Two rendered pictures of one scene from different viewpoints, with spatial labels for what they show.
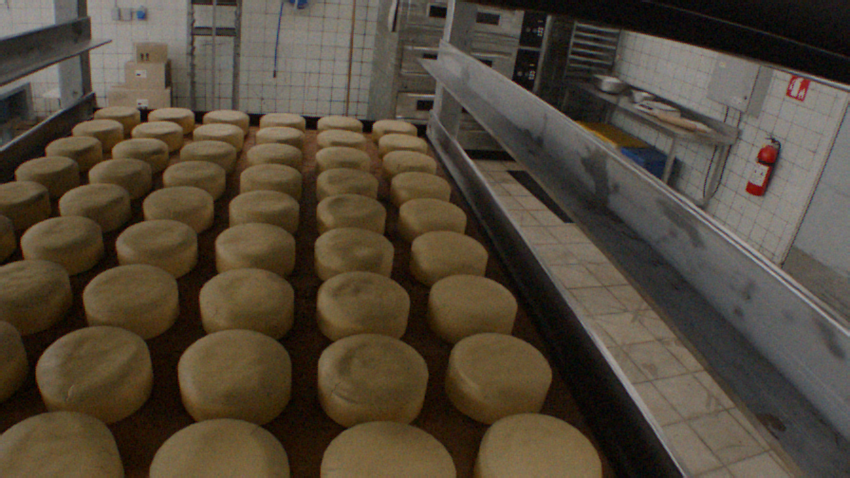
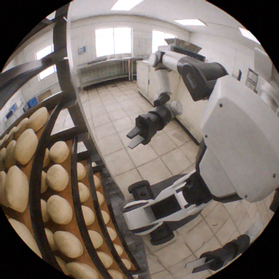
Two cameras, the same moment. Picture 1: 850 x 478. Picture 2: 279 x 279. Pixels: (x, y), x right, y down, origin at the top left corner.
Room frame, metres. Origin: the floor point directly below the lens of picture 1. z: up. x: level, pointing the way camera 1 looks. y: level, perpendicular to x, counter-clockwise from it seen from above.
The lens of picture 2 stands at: (0.67, 0.24, 1.02)
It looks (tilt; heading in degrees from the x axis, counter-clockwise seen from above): 47 degrees down; 84
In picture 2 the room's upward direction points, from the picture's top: straight up
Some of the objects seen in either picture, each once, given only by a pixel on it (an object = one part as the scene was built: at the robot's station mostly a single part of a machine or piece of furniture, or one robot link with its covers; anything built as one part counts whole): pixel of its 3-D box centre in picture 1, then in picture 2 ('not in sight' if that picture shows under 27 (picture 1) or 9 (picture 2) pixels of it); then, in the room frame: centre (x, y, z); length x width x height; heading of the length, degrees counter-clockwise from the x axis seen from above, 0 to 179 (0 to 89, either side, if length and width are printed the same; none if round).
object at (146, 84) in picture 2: not in sight; (163, 83); (1.39, 2.26, 0.42); 1.28 x 0.72 x 0.84; 104
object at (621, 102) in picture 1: (630, 143); not in sight; (5.18, -1.90, 0.49); 1.90 x 0.72 x 0.98; 21
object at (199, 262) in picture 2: not in sight; (195, 262); (0.80, 0.03, 0.74); 0.06 x 0.03 x 0.02; 164
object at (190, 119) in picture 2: not in sight; (199, 104); (1.62, 1.30, 0.45); 0.70 x 0.34 x 0.90; 104
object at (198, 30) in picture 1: (214, 31); not in sight; (4.90, 2.24, 1.05); 0.60 x 0.40 x 0.01; 24
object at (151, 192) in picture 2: not in sight; (179, 200); (1.00, 0.31, 0.19); 0.64 x 0.52 x 0.33; 14
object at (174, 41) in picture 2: not in sight; (184, 46); (1.50, 1.79, 1.25); 0.56 x 0.29 x 0.14; 14
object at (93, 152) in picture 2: not in sight; (30, 171); (0.26, 0.33, 0.78); 0.64 x 0.03 x 0.03; 14
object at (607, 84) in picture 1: (609, 85); not in sight; (5.69, -1.68, 0.95); 0.39 x 0.39 x 0.14
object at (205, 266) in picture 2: not in sight; (204, 267); (0.80, 0.03, 0.80); 0.06 x 0.03 x 0.02; 164
